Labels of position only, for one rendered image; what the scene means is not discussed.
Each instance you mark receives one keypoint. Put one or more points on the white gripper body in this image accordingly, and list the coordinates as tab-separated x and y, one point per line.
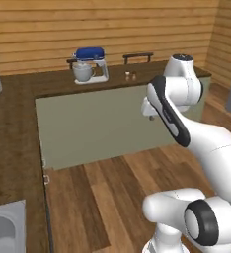
147	108

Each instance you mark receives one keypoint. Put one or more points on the grey-green kitchen island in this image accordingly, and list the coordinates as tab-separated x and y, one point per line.
94	125

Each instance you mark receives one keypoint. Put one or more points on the blue and white stand mixer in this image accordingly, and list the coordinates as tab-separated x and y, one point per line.
89	66

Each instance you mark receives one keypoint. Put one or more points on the small white shaker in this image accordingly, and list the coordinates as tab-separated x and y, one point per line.
128	76

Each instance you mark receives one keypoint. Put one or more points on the small brown shaker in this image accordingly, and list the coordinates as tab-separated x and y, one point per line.
133	76

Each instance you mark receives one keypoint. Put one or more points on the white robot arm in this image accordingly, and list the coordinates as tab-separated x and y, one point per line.
216	154

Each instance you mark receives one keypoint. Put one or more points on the grey steel sink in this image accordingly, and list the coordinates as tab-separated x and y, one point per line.
5	227

